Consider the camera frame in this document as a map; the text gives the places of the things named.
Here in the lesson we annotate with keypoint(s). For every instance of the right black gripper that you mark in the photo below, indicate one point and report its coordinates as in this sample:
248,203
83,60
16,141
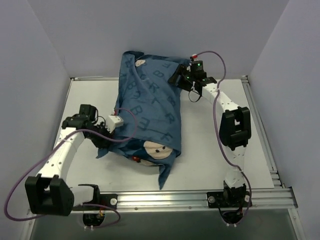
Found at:
179,77

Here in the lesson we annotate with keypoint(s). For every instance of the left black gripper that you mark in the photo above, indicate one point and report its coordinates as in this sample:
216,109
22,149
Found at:
100,141

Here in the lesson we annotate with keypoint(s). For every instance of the blue cartoon pillowcase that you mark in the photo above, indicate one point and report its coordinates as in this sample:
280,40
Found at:
151,110

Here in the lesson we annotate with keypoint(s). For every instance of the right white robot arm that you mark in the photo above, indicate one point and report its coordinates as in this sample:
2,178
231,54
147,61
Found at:
232,124

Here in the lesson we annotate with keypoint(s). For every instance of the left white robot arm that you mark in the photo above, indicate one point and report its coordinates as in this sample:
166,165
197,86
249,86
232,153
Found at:
48,192

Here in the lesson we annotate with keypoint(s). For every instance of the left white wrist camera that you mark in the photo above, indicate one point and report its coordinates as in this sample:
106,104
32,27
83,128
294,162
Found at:
113,122

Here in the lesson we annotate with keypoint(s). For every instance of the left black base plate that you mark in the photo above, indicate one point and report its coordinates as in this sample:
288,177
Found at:
109,200

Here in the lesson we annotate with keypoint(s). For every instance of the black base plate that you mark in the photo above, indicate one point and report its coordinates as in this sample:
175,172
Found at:
109,200
229,198

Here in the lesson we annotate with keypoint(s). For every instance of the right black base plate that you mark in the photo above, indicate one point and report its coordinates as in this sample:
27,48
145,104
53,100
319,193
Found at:
229,198

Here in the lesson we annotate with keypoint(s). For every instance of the aluminium right side rail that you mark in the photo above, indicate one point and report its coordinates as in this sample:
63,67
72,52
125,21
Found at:
261,133

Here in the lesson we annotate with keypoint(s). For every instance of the aluminium rail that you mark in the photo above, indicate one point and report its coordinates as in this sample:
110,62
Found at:
261,133
278,198

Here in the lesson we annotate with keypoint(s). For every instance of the aluminium front rail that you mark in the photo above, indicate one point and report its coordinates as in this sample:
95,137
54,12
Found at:
278,198

